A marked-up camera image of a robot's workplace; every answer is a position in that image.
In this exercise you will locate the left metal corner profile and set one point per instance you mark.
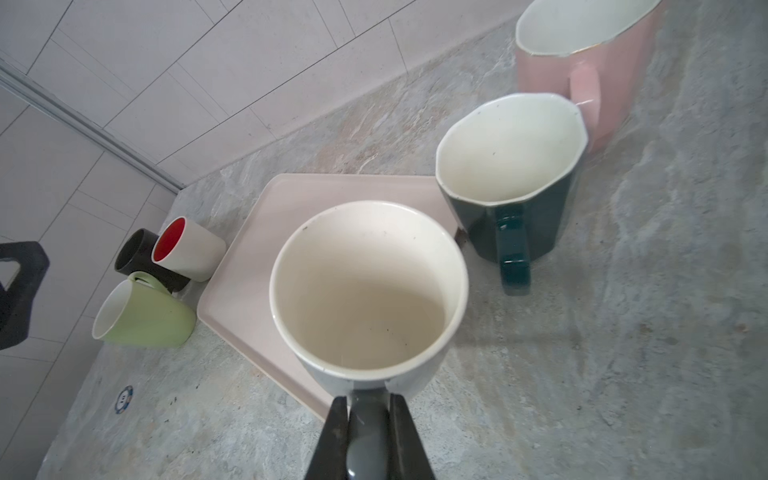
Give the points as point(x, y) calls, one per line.
point(17, 83)

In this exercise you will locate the grey mug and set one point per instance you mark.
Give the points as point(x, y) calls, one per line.
point(368, 295)

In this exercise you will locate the beige plastic tray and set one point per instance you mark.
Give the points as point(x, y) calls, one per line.
point(235, 303)

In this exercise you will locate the black mug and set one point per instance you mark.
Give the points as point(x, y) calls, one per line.
point(136, 255)

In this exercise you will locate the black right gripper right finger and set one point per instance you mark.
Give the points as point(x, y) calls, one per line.
point(407, 457)

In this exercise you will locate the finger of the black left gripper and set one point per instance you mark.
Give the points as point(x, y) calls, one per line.
point(17, 299)

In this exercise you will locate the small round blue sticker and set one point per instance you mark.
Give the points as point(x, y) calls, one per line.
point(123, 400)

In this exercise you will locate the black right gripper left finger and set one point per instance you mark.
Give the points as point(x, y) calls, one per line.
point(329, 458)

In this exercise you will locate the pink faceted mug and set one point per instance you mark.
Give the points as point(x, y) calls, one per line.
point(593, 52)

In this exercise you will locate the dark green faceted mug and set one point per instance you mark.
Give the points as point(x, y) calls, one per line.
point(506, 169)

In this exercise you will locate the light green mug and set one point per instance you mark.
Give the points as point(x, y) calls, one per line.
point(141, 312)

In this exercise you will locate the white mug red inside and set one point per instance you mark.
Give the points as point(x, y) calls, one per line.
point(189, 249)

